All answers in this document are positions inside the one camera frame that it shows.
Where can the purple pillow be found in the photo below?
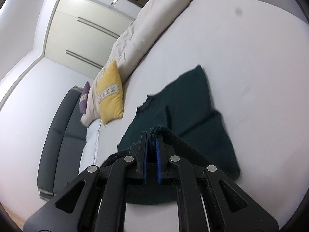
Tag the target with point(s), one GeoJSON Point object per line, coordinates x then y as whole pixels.
{"type": "Point", "coordinates": [83, 98]}

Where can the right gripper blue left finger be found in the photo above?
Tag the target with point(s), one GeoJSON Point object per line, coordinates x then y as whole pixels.
{"type": "Point", "coordinates": [96, 199]}

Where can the white bed sheet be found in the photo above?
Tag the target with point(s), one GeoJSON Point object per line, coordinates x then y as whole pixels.
{"type": "Point", "coordinates": [255, 56]}

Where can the dark green sweater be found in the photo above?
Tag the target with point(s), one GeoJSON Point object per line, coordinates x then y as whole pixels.
{"type": "Point", "coordinates": [183, 114]}

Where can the cream wardrobe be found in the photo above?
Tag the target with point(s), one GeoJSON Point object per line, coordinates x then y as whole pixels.
{"type": "Point", "coordinates": [82, 34]}

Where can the yellow patterned pillow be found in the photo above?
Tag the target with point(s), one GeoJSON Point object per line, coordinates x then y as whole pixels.
{"type": "Point", "coordinates": [110, 94]}

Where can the dark grey headboard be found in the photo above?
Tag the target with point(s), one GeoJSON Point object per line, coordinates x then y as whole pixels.
{"type": "Point", "coordinates": [62, 151]}

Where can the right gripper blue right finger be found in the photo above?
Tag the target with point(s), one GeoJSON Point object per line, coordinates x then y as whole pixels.
{"type": "Point", "coordinates": [207, 199]}

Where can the beige duvet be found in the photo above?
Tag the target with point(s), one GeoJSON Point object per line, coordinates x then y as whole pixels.
{"type": "Point", "coordinates": [134, 43]}

